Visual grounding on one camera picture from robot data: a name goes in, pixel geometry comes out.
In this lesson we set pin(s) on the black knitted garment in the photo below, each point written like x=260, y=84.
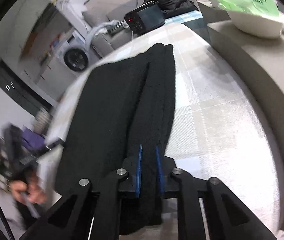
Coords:
x=122, y=105

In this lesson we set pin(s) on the white checked bed sheet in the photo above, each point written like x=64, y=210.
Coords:
x=219, y=129

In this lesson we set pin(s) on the white kitchen cabinet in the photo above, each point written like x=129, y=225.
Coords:
x=37, y=31

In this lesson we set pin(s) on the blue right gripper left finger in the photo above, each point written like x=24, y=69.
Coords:
x=138, y=172

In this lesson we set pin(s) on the black electric cooker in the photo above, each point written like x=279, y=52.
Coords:
x=145, y=18

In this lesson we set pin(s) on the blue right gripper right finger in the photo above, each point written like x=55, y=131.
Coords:
x=160, y=171

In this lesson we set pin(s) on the grey sofa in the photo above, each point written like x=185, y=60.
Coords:
x=106, y=43

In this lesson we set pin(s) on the white bowl with green bag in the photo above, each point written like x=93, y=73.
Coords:
x=251, y=10

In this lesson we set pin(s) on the purple storage box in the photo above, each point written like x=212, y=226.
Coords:
x=31, y=141

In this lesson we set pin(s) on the black door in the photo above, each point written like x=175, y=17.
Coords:
x=21, y=93

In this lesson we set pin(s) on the beige curved headboard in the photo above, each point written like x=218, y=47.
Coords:
x=254, y=47

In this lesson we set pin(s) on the person's left hand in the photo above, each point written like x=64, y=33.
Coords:
x=35, y=193

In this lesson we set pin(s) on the white washing machine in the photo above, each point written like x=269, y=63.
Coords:
x=72, y=52

